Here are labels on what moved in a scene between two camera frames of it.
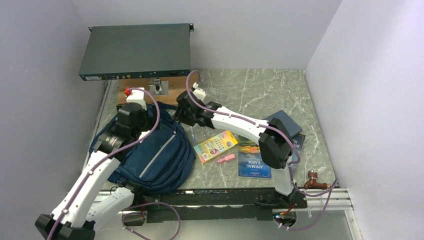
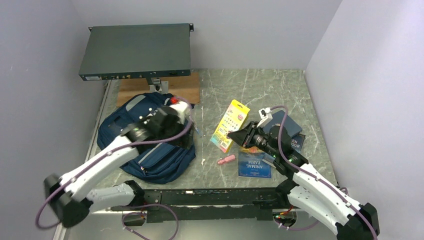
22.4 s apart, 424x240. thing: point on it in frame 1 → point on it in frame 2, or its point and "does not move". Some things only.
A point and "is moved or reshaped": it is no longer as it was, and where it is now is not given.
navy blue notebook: [289, 124] does not move
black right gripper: [179, 115] → [244, 138]
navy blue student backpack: [163, 160] is moved or reshaped
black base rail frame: [211, 204] does not move
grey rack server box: [134, 51] does not move
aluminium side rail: [101, 108] does not move
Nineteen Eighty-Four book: [297, 141] does not move
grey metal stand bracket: [159, 87] does not move
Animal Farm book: [251, 164] does not move
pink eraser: [228, 157] does not move
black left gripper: [150, 121] → [184, 142]
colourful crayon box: [215, 146] is moved or reshaped
